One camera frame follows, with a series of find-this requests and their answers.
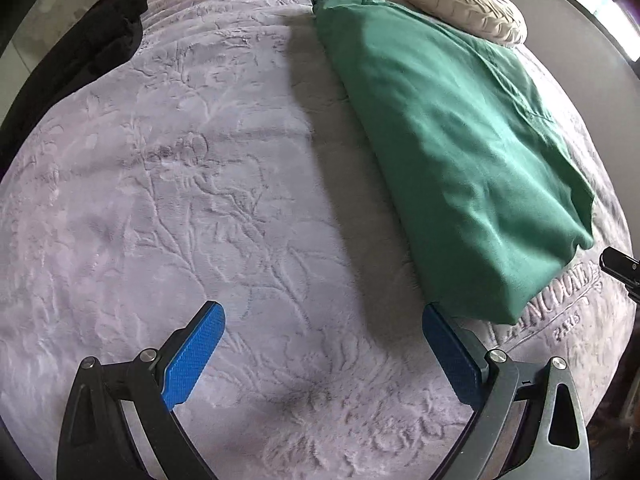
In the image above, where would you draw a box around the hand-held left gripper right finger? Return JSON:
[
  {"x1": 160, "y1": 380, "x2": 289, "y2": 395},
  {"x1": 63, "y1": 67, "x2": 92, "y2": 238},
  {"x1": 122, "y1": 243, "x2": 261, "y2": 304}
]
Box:
[{"x1": 421, "y1": 303, "x2": 591, "y2": 480}]

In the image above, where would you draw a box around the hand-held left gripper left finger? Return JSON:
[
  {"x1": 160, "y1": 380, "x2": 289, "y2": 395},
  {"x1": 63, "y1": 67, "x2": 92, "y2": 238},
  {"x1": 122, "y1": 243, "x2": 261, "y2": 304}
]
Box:
[{"x1": 56, "y1": 301, "x2": 226, "y2": 480}]

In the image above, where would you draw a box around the green shirt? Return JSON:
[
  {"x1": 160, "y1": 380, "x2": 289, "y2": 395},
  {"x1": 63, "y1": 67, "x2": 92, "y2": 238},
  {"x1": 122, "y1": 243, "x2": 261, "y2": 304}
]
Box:
[{"x1": 310, "y1": 0, "x2": 597, "y2": 325}]

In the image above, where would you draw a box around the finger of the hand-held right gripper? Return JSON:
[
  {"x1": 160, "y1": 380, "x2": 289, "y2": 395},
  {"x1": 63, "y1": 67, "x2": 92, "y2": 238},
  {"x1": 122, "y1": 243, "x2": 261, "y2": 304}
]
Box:
[{"x1": 599, "y1": 247, "x2": 640, "y2": 306}]

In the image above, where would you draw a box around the black garment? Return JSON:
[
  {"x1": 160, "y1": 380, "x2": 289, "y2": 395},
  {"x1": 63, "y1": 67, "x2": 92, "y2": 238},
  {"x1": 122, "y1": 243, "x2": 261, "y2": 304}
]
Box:
[{"x1": 0, "y1": 0, "x2": 149, "y2": 171}]

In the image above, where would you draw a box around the lilac embossed blanket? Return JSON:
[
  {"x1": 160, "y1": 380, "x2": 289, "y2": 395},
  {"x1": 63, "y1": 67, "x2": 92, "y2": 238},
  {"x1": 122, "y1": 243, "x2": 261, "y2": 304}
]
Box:
[{"x1": 0, "y1": 0, "x2": 636, "y2": 480}]

